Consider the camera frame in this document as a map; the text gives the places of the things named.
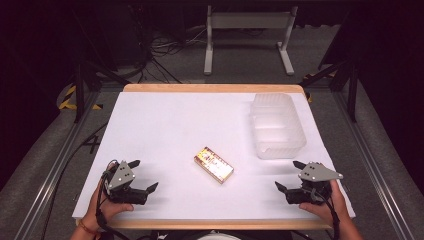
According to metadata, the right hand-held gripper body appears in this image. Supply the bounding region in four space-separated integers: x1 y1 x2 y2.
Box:
285 162 344 205

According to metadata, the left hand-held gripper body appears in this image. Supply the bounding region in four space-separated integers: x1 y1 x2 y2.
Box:
101 160 149 206

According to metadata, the translucent plastic container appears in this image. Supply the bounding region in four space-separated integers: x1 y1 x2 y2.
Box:
250 92 307 160

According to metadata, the yellow patterned box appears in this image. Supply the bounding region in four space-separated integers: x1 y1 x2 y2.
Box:
193 146 235 185

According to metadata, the person's left hand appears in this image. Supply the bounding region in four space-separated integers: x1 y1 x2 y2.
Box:
81 181 135 232

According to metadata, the person's right hand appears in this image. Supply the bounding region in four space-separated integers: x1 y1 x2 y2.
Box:
298 180 350 228

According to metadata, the black tape floor mark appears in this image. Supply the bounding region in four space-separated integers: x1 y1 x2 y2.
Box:
82 134 101 155

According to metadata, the person's dark clothing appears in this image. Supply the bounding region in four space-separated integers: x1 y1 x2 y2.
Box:
138 229 314 240

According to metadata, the white table cover sheet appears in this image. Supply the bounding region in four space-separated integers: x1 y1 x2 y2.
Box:
72 91 356 222

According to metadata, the black tripod stand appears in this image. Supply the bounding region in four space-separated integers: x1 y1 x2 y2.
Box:
299 59 360 123
73 59 132 124

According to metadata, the yellow black hazard tape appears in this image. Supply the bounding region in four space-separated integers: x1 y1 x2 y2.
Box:
58 84 104 111

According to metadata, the white metal stand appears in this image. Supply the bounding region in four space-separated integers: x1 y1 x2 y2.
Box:
203 4 299 76

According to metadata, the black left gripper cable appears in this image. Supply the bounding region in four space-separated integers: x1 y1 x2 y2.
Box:
95 159 133 240

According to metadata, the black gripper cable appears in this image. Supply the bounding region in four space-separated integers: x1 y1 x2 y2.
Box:
311 188 342 240
95 159 133 240

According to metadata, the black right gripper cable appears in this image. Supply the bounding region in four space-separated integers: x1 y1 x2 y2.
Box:
311 188 342 240

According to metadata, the thin black floor cable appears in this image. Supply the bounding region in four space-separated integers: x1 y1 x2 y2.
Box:
39 122 110 240

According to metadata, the aluminium floor rail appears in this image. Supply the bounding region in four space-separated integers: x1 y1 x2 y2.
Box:
333 89 416 240
13 89 102 240

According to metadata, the orange bracelet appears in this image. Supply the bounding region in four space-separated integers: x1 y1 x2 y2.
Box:
78 219 98 235

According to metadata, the bundle of black floor cables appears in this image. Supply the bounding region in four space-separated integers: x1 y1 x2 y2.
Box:
131 24 208 84

